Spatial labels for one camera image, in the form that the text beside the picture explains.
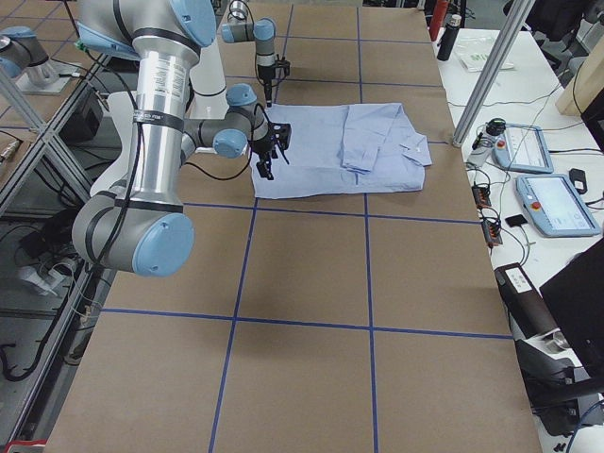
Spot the black monitor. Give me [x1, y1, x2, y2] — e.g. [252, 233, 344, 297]
[540, 241, 603, 376]

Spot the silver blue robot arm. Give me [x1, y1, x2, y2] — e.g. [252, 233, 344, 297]
[72, 1, 291, 277]
[220, 1, 291, 107]

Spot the aluminium frame post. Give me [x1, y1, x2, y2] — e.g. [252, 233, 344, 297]
[452, 0, 535, 147]

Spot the white paper green print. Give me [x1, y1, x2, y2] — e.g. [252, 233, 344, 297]
[454, 37, 495, 73]

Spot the blue teach pendant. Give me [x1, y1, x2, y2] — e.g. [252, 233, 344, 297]
[492, 124, 554, 174]
[515, 174, 602, 238]

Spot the white plastic chair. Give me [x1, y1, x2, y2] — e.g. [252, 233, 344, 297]
[89, 91, 143, 204]

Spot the black water bottle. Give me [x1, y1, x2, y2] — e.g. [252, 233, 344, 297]
[437, 14, 462, 61]

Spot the far blue teach pendant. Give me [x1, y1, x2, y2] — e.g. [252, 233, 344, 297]
[492, 124, 554, 174]

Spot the red bottle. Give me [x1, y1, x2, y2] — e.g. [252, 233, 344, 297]
[428, 0, 449, 42]

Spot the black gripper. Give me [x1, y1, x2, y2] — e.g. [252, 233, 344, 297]
[257, 55, 291, 108]
[251, 121, 292, 180]

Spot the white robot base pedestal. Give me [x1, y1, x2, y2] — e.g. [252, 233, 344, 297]
[189, 39, 228, 119]

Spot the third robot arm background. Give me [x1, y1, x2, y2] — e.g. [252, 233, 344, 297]
[1, 25, 49, 78]

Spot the near blue teach pendant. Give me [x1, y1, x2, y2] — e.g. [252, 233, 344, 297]
[515, 174, 602, 238]

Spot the blue striped button shirt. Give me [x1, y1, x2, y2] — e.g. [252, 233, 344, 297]
[252, 103, 432, 199]

